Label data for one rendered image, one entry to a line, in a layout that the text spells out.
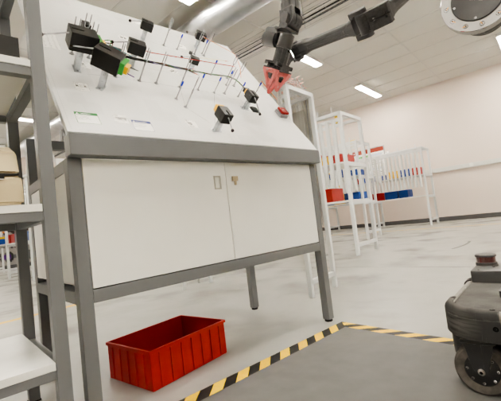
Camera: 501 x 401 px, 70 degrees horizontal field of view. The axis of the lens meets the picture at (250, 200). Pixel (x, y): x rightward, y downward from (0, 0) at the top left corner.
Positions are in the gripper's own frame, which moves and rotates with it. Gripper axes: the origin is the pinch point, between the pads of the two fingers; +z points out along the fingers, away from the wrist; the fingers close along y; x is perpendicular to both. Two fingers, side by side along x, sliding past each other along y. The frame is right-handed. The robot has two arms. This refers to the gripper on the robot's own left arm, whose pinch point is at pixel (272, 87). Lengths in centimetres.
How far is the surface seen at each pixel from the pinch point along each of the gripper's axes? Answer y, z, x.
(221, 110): 11.9, 13.3, -12.1
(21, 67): 77, 14, -23
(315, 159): -46, 26, 1
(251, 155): -3.4, 28.2, -3.9
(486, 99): -834, -127, -93
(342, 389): 12, 81, 69
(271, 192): -17.2, 43.2, 1.8
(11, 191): 81, 45, -10
